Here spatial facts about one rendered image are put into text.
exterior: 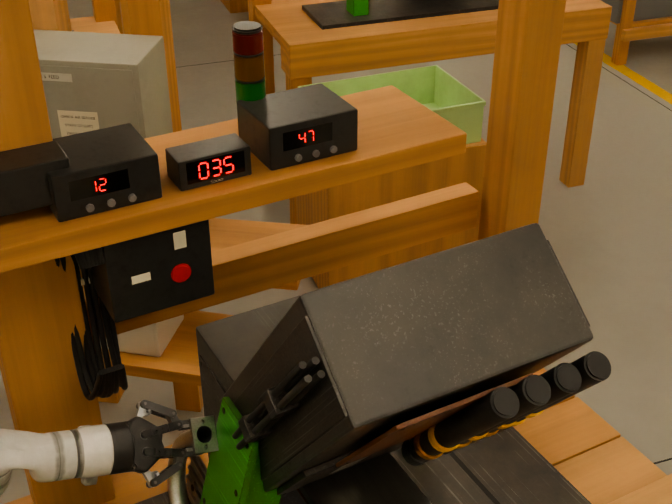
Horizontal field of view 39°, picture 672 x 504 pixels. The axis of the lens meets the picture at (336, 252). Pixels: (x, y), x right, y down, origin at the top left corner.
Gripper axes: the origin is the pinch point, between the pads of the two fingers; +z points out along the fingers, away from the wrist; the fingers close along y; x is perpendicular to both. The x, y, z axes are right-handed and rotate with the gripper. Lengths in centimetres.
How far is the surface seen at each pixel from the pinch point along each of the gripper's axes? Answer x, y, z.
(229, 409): -8.7, 2.7, 2.7
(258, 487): -7.1, -9.3, 6.4
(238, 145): -17.2, 42.3, 6.8
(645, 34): 211, 226, 427
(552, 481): -1, -17, 71
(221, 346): 5.6, 15.0, 9.7
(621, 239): 143, 73, 278
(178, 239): -9.3, 29.6, -1.9
